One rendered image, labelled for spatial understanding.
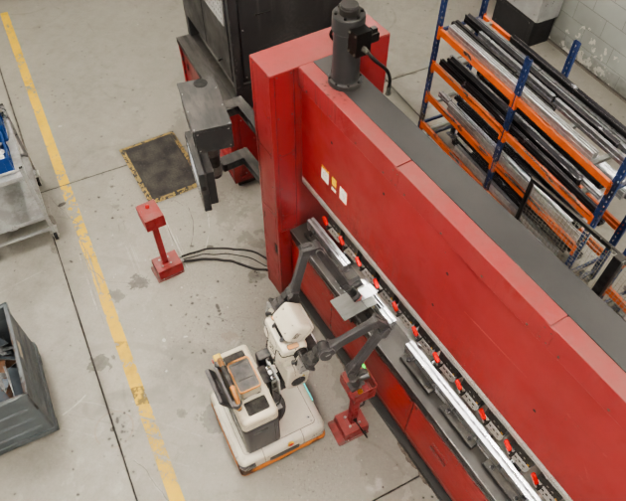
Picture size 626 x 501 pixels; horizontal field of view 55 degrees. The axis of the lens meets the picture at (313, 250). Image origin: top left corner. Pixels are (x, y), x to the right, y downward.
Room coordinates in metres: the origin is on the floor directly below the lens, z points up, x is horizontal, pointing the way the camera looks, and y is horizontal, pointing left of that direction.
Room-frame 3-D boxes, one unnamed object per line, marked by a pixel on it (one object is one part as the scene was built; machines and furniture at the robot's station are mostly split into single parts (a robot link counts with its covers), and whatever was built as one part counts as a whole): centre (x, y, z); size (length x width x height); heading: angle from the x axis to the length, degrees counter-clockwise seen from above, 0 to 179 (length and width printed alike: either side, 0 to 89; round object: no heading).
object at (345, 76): (2.80, -0.23, 2.54); 0.33 x 0.25 x 0.47; 32
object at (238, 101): (3.24, 0.52, 1.67); 0.40 x 0.24 x 0.07; 32
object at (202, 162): (3.00, 0.77, 1.42); 0.45 x 0.12 x 0.36; 19
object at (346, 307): (2.20, -0.28, 1.00); 0.26 x 0.18 x 0.01; 122
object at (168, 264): (3.16, 1.30, 0.41); 0.25 x 0.20 x 0.83; 122
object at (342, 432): (1.72, -0.28, 0.06); 0.25 x 0.20 x 0.12; 117
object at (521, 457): (1.11, -1.13, 1.26); 0.15 x 0.09 x 0.17; 32
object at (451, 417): (1.40, -0.89, 0.89); 0.30 x 0.05 x 0.03; 32
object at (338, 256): (2.75, -0.11, 0.92); 0.50 x 0.06 x 0.10; 32
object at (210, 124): (3.08, 0.71, 1.53); 0.51 x 0.25 x 0.85; 19
